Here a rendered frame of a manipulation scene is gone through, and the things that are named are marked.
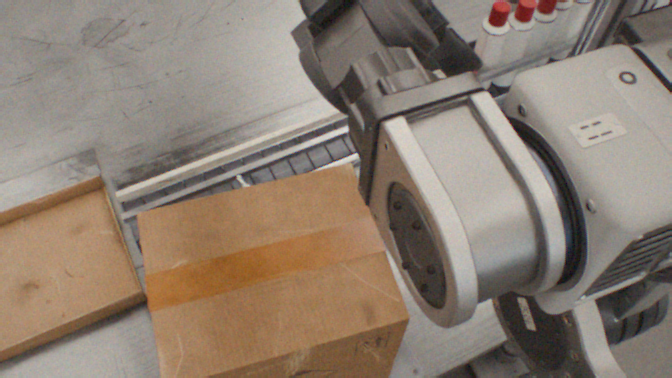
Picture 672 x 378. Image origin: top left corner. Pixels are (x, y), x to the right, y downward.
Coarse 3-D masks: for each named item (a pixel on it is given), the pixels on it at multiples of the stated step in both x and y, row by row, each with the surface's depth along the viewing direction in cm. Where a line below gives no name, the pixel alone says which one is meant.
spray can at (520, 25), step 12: (528, 0) 111; (516, 12) 112; (528, 12) 110; (516, 24) 113; (528, 24) 113; (516, 36) 114; (528, 36) 115; (504, 48) 118; (516, 48) 117; (504, 60) 120; (516, 72) 124; (504, 84) 125
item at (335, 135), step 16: (560, 48) 122; (512, 64) 119; (528, 64) 120; (480, 80) 117; (304, 144) 107; (320, 144) 108; (272, 160) 105; (224, 176) 103; (176, 192) 101; (192, 192) 101; (144, 208) 99
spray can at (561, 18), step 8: (560, 0) 116; (568, 0) 116; (560, 8) 116; (568, 8) 117; (560, 16) 118; (560, 24) 120; (552, 32) 121; (552, 40) 123; (544, 48) 125; (544, 64) 129
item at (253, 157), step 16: (496, 96) 125; (320, 128) 120; (336, 128) 120; (288, 144) 117; (336, 144) 118; (240, 160) 115; (256, 160) 115; (288, 160) 115; (304, 160) 115; (320, 160) 115; (336, 160) 116; (192, 176) 113; (208, 176) 113; (256, 176) 113; (272, 176) 113; (288, 176) 113; (160, 192) 111; (208, 192) 111; (128, 208) 109
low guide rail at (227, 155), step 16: (336, 112) 117; (288, 128) 115; (304, 128) 116; (256, 144) 113; (208, 160) 111; (224, 160) 112; (160, 176) 108; (176, 176) 109; (128, 192) 106; (144, 192) 108
